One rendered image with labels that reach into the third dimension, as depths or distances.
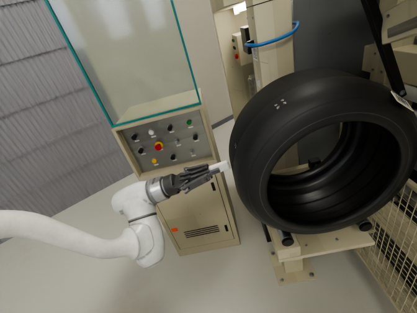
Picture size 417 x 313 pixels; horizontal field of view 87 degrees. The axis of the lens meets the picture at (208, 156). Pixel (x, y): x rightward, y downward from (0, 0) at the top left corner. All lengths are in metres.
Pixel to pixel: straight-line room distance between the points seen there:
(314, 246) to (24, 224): 0.95
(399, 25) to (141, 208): 0.99
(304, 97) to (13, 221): 0.77
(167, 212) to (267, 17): 1.36
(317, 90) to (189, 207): 1.26
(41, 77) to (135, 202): 2.53
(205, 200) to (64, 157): 2.20
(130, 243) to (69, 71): 2.62
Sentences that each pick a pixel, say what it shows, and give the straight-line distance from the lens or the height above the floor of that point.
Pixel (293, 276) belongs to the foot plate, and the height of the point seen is 0.01.
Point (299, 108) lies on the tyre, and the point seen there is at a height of 1.41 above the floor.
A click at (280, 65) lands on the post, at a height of 1.44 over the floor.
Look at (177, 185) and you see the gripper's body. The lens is 0.76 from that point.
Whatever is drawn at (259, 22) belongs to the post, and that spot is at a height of 1.60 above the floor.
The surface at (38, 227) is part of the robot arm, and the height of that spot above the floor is 1.33.
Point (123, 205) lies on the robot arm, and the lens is 0.82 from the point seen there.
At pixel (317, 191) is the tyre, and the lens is 1.08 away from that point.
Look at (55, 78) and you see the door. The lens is 3.16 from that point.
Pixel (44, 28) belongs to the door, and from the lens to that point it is 3.17.
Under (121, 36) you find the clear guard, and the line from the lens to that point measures 1.27.
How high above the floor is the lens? 1.65
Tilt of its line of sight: 31 degrees down
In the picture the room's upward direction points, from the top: 17 degrees counter-clockwise
